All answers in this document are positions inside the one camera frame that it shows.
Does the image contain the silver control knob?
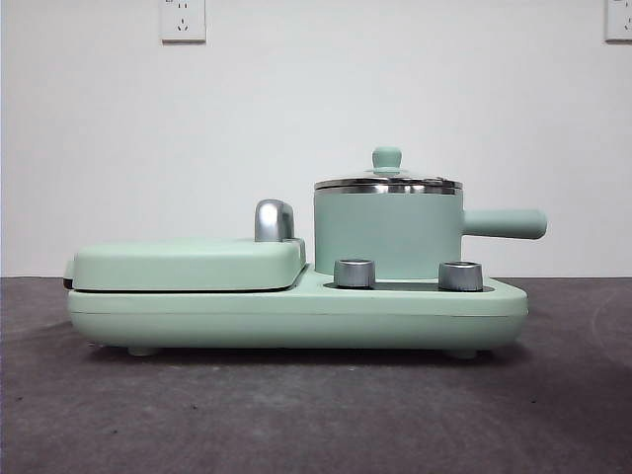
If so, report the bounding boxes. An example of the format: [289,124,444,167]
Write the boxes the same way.
[436,260,483,291]
[333,258,374,288]

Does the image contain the chrome griddle cover handle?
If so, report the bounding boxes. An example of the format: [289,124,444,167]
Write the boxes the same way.
[253,197,296,244]

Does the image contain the glass lid with green knob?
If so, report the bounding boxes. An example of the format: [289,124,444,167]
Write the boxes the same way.
[314,145,464,192]

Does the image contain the mint green steamer pot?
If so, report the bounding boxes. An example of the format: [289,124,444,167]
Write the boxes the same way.
[313,186,548,277]

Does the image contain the mint green breakfast machine base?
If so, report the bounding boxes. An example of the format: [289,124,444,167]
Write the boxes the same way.
[67,261,528,357]

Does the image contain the mint green griddle cover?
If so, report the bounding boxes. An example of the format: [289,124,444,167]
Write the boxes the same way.
[63,235,307,294]

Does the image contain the white wall socket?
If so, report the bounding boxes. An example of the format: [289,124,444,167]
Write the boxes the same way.
[603,0,632,44]
[159,0,207,44]

